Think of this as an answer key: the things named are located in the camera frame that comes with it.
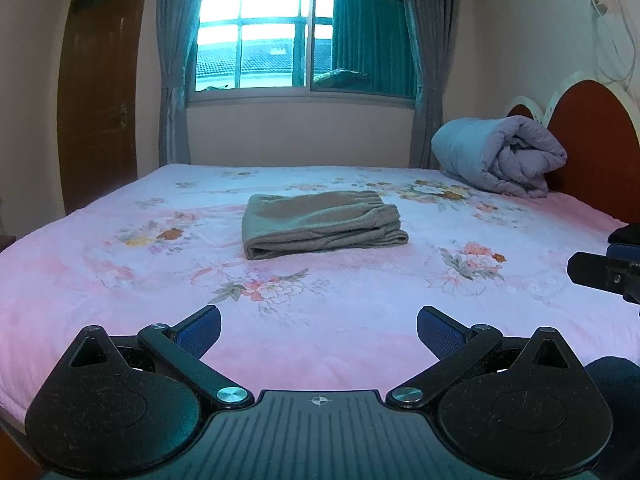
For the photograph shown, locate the white wall charger with cable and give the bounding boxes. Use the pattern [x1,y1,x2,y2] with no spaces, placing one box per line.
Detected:
[589,0,640,87]

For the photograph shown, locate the grey-brown pants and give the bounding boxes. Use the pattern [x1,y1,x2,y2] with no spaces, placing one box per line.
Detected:
[241,190,410,261]

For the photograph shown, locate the bed with pink floral sheet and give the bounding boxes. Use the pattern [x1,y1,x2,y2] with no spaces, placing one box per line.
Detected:
[0,162,640,433]

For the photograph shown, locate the grey curtain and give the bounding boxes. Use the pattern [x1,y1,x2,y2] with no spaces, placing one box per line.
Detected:
[156,0,216,165]
[402,0,463,170]

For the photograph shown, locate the brown wooden door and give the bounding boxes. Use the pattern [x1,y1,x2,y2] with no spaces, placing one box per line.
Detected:
[56,0,153,216]

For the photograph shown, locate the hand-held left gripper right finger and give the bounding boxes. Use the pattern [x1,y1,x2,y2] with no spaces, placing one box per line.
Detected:
[387,305,576,408]

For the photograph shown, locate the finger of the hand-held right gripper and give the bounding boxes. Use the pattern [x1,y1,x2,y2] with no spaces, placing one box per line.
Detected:
[606,224,640,262]
[567,251,640,306]

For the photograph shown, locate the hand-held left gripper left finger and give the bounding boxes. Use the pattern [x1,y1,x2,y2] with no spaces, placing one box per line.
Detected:
[67,304,255,410]

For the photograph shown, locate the red and white headboard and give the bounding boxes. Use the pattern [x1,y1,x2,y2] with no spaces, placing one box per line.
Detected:
[505,71,640,226]

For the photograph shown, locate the window with metal frame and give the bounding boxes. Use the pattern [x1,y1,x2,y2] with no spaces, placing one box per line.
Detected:
[186,0,418,108]

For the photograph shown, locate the rolled grey duvet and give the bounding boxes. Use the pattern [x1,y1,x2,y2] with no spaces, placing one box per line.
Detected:
[431,115,569,200]

